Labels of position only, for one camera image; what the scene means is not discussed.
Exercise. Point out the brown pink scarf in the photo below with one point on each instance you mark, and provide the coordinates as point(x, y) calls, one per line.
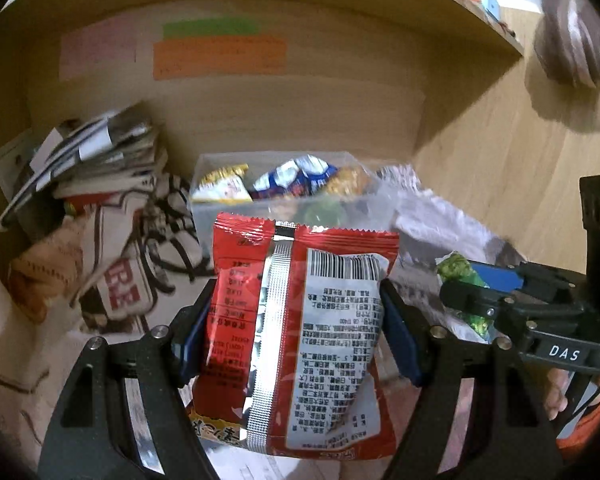
point(570, 35)

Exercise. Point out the clear plastic container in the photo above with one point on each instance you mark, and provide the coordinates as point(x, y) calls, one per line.
point(205, 212)

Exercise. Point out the stack of magazines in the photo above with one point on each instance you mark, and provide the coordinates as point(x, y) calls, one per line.
point(95, 160)

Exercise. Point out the peanut crisp snack packet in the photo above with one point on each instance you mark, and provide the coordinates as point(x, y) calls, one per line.
point(347, 180)

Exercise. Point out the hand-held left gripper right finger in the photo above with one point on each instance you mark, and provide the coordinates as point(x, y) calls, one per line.
point(402, 340)

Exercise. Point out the person's right hand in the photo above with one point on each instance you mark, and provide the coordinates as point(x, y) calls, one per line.
point(557, 392)

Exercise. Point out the orange sticky note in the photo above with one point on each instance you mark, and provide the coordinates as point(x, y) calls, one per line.
point(220, 57)

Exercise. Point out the red snack packet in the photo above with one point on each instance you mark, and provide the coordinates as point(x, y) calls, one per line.
point(300, 335)

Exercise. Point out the yellow snack bar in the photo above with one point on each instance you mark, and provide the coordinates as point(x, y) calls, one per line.
point(220, 185)

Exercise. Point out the green sticky note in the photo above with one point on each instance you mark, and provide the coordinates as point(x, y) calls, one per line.
point(210, 28)

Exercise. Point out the pink sticky note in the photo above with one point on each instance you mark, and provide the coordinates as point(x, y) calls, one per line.
point(97, 50)

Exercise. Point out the printed cloth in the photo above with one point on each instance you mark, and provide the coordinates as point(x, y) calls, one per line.
point(125, 260)

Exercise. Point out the wooden shelf board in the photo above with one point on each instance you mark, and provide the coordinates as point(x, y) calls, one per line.
point(430, 15)

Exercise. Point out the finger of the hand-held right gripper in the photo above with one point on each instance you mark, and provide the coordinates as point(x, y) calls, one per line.
point(495, 276)
point(465, 295)

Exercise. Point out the person's right forearm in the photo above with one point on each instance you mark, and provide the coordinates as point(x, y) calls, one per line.
point(595, 430)

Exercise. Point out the blue snack packet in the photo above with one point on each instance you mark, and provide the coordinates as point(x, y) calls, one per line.
point(290, 177)

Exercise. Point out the green snack packet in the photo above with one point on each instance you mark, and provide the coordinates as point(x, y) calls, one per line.
point(457, 267)

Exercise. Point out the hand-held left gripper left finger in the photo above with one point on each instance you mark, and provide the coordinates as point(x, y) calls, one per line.
point(192, 345)

